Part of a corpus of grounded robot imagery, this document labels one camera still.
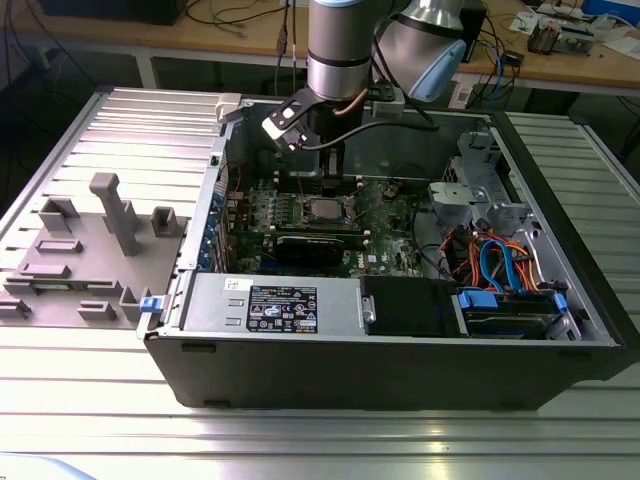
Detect silver-topped CPU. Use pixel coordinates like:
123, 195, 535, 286
309, 198, 347, 222

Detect RAM slot with white clips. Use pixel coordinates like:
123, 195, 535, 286
277, 228, 372, 238
273, 178, 362, 194
273, 169, 362, 183

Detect CPU socket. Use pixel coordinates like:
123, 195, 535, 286
295, 191, 364, 226

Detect black drive bay cover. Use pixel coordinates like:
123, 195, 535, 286
359, 274, 464, 340

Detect low-profile graphics card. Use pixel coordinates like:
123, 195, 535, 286
262, 230, 347, 267

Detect green motherboard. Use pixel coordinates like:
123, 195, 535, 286
223, 175, 437, 279

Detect pale grey case latch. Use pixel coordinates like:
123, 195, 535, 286
213, 92, 244, 124

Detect silver metal drive cage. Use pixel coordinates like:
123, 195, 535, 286
427, 127, 546, 251

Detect white label tag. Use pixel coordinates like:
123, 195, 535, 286
448, 74, 476, 109

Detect wooden workbench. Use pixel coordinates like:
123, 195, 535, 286
0, 0, 640, 99

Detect grey power supply unit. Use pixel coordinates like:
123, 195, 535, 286
180, 271, 362, 337

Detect black upright box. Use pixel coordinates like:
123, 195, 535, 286
464, 7, 489, 65

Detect hard disk in blue carrier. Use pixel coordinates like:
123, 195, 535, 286
452, 285, 571, 342

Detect black open PC case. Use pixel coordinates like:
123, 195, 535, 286
137, 93, 640, 414

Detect white printed paper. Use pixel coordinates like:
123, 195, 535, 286
507, 7, 544, 36

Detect small heatsink device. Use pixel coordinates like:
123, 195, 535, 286
527, 22, 560, 56

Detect grey parts rack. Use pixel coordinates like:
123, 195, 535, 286
0, 172, 194, 331

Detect large black box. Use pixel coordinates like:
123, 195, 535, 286
37, 0, 182, 26

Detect grey hardware assembly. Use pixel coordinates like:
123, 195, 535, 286
555, 19, 597, 55

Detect blue box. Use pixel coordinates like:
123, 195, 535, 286
582, 0, 626, 16

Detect white paper sheets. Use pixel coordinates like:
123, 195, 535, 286
602, 27, 640, 64

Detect black camera cable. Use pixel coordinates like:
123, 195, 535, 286
299, 119, 441, 151

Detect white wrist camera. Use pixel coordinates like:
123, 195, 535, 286
260, 98, 307, 152

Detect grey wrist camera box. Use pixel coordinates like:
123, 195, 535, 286
372, 84, 407, 119

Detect long black wire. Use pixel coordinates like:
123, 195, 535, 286
407, 194, 459, 281

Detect hanging cable with plug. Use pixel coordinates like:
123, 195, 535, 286
289, 0, 307, 99
272, 0, 292, 94

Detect orange flat wire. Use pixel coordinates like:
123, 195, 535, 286
442, 227, 484, 289
502, 242, 544, 294

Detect blue flat wire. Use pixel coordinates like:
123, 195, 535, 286
478, 238, 526, 296

